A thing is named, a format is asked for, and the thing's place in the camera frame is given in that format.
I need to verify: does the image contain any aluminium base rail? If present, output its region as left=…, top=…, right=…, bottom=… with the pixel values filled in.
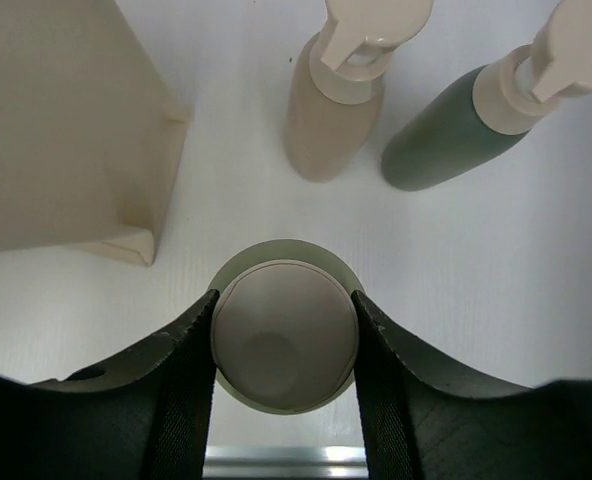
left=203, top=446, right=369, bottom=479

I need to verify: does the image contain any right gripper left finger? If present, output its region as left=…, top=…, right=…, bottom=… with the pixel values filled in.
left=0, top=290, right=219, bottom=479

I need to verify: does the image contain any beige pump bottle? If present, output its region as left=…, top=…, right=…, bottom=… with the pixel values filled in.
left=283, top=0, right=433, bottom=182

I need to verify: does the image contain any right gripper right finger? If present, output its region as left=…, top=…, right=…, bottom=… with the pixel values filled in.
left=351, top=290, right=592, bottom=479

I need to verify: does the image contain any grey-green pump bottle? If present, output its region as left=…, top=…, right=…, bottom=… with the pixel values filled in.
left=381, top=1, right=592, bottom=191

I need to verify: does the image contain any light green round-cap bottle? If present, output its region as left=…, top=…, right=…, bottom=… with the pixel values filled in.
left=210, top=239, right=363, bottom=415

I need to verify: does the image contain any canvas bag with orange handles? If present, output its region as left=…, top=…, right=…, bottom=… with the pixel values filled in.
left=0, top=1, right=190, bottom=266

